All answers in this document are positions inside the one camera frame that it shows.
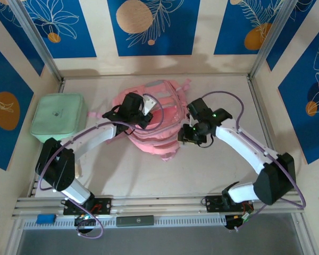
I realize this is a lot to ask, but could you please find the pink backpack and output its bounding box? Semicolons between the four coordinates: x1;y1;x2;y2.
87;78;192;163

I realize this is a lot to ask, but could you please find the mint green lunch bag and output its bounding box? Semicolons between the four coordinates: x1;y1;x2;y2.
29;92;86;143

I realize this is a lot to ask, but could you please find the small cream object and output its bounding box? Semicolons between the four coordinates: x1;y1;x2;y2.
74;161;85;179

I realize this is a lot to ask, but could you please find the dark grey bar device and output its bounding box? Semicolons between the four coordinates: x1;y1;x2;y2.
115;215;155;227

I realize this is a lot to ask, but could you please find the small blue block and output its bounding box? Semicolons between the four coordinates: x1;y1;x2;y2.
36;214;56;224

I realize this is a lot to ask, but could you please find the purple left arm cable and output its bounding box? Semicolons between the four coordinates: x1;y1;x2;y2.
38;93;165;240

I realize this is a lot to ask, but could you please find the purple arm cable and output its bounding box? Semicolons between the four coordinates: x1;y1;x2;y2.
200;90;306;231
38;93;165;240

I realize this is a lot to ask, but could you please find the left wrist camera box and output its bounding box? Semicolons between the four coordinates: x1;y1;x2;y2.
121;92;155;116

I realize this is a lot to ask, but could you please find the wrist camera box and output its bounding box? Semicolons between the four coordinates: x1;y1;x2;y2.
121;92;155;116
187;97;212;120

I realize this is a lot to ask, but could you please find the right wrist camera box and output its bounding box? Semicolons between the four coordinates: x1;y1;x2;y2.
187;97;212;120

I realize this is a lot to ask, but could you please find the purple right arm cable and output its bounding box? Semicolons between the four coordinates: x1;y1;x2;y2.
200;90;306;231

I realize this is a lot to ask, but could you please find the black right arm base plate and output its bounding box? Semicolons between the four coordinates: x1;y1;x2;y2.
205;195;255;214

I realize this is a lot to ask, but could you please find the aluminium cross rail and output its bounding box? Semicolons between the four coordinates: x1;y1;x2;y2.
12;195;306;218

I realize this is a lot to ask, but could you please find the grey slotted cable tray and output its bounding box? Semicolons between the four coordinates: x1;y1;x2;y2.
23;214;227;230

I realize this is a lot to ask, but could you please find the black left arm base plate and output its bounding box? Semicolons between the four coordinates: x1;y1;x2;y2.
63;197;113;216

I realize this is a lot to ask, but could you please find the small circuit board with wires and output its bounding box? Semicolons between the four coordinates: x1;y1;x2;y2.
225;204;255;231
73;212;97;228

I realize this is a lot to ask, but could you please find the aluminium frame post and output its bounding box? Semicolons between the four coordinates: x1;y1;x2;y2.
7;0;64;82
247;0;300;80

